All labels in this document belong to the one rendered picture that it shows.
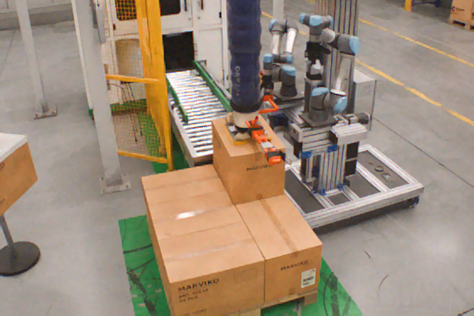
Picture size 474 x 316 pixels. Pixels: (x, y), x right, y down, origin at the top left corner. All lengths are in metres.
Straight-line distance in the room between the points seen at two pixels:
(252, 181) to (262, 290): 0.76
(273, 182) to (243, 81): 0.77
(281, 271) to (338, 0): 1.90
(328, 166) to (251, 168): 0.92
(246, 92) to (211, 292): 1.34
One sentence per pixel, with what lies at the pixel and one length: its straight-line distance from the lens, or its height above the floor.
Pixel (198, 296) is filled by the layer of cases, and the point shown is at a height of 0.37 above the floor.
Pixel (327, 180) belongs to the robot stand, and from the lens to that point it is 3.93.
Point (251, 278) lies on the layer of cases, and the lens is 2.91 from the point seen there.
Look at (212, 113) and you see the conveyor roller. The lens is 4.58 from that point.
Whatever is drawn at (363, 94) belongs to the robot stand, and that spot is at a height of 1.12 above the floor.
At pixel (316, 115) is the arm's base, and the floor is 1.08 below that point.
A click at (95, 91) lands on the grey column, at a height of 1.04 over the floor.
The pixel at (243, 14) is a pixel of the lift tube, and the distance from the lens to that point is 2.93.
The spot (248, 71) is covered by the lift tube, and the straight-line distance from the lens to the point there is 3.05.
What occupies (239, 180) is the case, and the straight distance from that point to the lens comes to 3.18.
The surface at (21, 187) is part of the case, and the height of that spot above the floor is 0.68.
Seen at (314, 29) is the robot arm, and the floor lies 1.80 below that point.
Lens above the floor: 2.51
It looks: 28 degrees down
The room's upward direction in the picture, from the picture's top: 2 degrees counter-clockwise
